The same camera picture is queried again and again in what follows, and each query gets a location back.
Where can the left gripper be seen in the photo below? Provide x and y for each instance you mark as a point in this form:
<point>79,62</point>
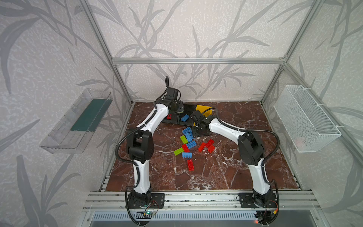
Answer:
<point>176,106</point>

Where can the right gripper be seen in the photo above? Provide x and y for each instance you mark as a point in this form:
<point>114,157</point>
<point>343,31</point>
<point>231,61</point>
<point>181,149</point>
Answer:
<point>195,135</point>

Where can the blue lego brick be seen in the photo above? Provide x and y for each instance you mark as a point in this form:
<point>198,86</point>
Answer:
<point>185,118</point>
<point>191,144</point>
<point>188,130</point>
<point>187,155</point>

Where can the blue lego brick top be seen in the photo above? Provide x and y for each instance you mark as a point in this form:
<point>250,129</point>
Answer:
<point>185,118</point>

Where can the green lego brick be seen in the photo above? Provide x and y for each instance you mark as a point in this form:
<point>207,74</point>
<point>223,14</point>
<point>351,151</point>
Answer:
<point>178,151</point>
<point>184,139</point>

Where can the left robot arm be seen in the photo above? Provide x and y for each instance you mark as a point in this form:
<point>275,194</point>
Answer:
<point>137,147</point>

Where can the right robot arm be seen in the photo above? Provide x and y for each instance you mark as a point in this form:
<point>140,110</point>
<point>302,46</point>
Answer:
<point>250,145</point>

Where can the blue lego brick vertical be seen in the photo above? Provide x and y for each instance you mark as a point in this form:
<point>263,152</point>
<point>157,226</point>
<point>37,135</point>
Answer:
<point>189,137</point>

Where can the red lego brick pair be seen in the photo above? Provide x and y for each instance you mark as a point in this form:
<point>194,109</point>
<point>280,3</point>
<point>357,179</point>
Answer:
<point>205,145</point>

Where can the yellow bin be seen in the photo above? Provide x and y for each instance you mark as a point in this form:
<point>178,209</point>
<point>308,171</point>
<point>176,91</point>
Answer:
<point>204,112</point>

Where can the middle black bin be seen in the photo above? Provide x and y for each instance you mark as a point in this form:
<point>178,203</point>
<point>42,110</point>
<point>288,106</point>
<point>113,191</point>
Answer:
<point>188,109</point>

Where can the black bin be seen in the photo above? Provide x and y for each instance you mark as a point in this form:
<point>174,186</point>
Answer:
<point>188,109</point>
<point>175,112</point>

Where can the left black bin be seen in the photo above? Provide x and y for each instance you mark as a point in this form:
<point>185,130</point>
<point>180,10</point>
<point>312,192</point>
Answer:
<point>175,112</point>

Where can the red lego brick small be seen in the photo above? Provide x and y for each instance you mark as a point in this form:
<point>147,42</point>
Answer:
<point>211,149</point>

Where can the blue lego brick front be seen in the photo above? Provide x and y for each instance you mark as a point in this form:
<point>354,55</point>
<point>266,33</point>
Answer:
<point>187,155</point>

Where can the green lego brick front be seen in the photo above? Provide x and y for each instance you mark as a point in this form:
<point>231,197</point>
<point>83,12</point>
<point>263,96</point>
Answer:
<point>178,151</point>

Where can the red lego brick front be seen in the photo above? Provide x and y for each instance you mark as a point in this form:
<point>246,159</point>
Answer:
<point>190,165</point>

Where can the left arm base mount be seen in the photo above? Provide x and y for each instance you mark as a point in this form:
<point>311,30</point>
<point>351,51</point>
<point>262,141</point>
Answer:
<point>138,201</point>

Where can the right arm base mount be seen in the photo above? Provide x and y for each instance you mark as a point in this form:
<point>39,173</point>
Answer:
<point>255,200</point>

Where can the clear plastic wall tray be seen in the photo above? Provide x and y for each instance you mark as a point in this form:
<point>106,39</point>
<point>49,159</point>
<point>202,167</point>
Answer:
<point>74,131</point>

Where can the white wire basket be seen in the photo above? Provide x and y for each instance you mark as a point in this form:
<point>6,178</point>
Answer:
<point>307,124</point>

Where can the aluminium front rail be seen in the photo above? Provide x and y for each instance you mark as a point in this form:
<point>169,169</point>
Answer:
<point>204,201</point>

